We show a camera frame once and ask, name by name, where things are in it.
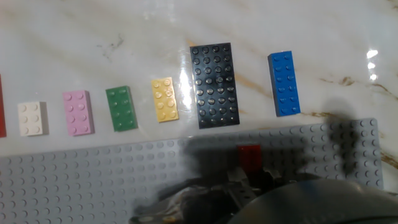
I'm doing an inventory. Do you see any green Lego brick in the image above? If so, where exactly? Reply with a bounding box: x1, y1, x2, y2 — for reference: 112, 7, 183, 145
105, 85, 139, 132

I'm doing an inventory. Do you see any small red Lego brick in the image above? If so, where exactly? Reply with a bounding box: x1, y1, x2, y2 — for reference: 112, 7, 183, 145
238, 144, 262, 174

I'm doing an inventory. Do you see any pink Lego brick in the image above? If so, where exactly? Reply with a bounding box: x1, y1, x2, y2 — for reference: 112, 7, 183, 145
62, 90, 95, 137

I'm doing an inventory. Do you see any yellow Lego brick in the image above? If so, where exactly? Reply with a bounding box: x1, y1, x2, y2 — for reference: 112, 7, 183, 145
150, 77, 180, 123

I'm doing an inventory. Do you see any grey Lego baseplate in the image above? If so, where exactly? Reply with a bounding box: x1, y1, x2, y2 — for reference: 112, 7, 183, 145
0, 117, 384, 224

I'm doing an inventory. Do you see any square red Lego plate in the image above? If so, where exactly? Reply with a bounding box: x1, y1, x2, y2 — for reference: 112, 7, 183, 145
0, 74, 7, 138

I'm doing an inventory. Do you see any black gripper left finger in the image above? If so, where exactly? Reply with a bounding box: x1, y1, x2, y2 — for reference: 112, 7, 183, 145
226, 167, 259, 210

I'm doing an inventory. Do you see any marble pattern mat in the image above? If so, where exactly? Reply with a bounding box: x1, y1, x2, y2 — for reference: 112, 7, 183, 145
0, 0, 398, 191

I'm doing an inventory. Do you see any white Lego brick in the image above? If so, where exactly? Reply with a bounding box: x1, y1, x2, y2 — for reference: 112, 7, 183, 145
17, 101, 50, 137

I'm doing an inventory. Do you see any black Lego plate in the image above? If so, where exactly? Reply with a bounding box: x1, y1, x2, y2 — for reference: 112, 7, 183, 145
189, 42, 241, 129

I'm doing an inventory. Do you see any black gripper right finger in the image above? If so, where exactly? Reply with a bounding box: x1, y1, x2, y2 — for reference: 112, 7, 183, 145
260, 167, 283, 191

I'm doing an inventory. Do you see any long blue Lego brick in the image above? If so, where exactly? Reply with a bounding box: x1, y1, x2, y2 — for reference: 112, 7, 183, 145
267, 50, 302, 118

